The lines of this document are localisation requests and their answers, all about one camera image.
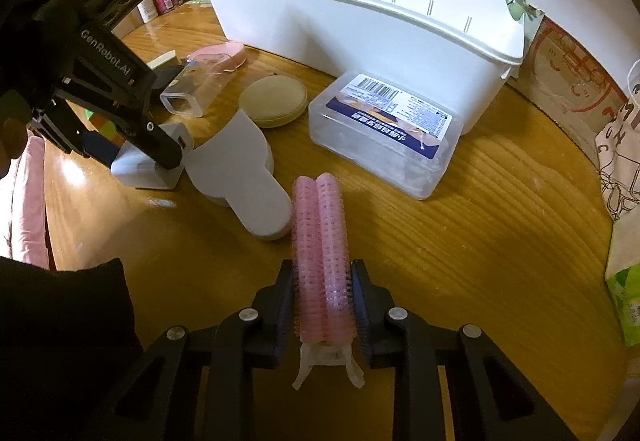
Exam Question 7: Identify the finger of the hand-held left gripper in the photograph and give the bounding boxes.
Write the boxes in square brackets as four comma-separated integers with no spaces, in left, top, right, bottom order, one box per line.
[107,100,186,170]
[31,94,118,168]

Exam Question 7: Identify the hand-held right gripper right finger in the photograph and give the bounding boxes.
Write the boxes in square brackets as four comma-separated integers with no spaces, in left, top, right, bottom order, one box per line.
[350,259,576,441]

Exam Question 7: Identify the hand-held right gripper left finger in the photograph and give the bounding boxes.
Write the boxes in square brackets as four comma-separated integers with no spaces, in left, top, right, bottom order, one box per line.
[102,260,301,441]

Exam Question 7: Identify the colourful puzzle cube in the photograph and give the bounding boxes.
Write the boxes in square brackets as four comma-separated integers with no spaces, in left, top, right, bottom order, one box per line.
[82,107,126,153]

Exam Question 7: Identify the pink double hair roller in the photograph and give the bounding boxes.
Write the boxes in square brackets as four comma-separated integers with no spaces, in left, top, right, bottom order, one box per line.
[291,174,366,392]

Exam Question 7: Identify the white plastic storage bin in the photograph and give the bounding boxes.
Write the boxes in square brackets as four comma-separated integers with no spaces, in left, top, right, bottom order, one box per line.
[202,0,526,137]

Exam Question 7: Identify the small white box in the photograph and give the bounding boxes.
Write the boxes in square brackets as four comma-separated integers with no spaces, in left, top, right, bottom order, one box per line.
[110,124,193,192]

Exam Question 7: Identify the white rectangular block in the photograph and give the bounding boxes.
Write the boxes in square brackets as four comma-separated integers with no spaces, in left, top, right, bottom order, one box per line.
[146,49,177,70]

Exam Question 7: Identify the black case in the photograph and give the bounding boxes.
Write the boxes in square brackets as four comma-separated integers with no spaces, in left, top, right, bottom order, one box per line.
[150,66,186,92]

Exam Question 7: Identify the clear square container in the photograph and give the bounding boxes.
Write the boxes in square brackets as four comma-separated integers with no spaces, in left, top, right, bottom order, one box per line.
[159,54,238,118]

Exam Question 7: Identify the pink cloth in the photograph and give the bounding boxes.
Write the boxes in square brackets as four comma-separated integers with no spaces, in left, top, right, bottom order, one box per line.
[0,131,48,267]

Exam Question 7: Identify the white handheld mirror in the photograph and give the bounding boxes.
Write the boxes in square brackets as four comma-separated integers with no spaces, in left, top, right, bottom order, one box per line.
[187,108,293,242]

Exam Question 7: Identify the round beige powder puff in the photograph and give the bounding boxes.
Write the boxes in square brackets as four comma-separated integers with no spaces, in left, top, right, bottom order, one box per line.
[239,74,308,129]

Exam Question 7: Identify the clear lidded plastic box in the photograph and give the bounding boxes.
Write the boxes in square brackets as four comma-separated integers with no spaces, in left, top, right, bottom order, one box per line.
[307,71,466,201]

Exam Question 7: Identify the person's dark clothing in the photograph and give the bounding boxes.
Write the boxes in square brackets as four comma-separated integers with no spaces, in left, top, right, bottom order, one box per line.
[0,255,146,441]

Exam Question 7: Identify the green tissue pack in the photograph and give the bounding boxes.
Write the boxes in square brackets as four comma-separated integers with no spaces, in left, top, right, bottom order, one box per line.
[604,216,640,347]

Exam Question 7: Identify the printed canvas tote bag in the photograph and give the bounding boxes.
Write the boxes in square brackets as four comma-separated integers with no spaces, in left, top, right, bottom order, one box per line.
[595,71,640,222]

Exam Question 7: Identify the brown printed cardboard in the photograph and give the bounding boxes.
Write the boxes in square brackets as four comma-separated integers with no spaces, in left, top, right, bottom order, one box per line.
[520,16,631,167]

